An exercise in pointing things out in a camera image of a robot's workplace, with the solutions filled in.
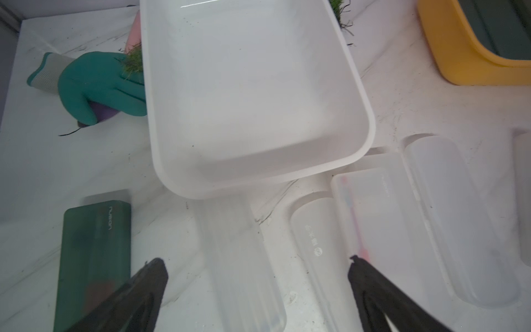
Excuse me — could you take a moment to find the clear pencil case far left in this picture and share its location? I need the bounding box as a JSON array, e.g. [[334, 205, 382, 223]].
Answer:
[[191, 196, 287, 331]]

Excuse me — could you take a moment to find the pink object behind box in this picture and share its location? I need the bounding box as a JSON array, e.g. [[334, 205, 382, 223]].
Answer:
[[124, 11, 141, 53]]

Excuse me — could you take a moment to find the green artificial grass mat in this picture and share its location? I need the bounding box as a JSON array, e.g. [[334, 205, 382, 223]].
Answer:
[[124, 0, 353, 75]]

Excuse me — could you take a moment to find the yellow plastic storage box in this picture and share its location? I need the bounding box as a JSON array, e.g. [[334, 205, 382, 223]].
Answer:
[[418, 1, 530, 86]]

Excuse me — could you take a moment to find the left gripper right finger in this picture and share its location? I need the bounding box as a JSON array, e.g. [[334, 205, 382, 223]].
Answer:
[[348, 255, 449, 331]]

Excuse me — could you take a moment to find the clear pencil case lower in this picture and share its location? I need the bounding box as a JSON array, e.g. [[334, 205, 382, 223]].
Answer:
[[290, 198, 363, 331]]

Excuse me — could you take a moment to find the white plastic storage box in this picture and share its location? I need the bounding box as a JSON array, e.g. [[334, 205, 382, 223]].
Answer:
[[140, 1, 376, 199]]

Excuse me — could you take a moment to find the purple object under glove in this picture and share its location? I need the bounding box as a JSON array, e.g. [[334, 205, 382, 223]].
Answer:
[[59, 101, 120, 137]]

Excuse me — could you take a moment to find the green rubber glove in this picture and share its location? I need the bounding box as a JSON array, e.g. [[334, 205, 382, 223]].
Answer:
[[27, 52, 147, 127]]

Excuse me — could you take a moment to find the clear pencil case with pink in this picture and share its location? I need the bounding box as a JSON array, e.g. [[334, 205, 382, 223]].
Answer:
[[331, 167, 456, 326]]

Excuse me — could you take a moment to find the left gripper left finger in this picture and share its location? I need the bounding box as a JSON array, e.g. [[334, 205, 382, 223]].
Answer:
[[68, 258, 168, 331]]

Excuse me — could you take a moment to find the clear pencil case right middle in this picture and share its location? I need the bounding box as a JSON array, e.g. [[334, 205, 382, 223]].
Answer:
[[405, 136, 521, 308]]

